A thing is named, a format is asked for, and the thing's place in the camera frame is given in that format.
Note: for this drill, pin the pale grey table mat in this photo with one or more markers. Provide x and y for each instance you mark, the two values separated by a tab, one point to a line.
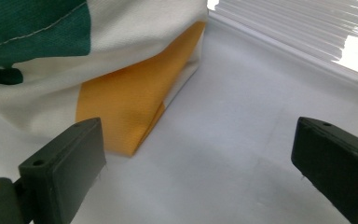
217	140

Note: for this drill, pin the clear plastic tray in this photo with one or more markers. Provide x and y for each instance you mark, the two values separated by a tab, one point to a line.
292	28

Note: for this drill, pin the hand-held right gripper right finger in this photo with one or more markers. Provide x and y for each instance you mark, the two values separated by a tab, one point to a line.
335	165

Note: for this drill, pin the white green orange tote bag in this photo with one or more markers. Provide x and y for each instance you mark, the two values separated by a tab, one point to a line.
74	81

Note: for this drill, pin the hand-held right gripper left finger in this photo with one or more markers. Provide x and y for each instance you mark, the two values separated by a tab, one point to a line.
65	168

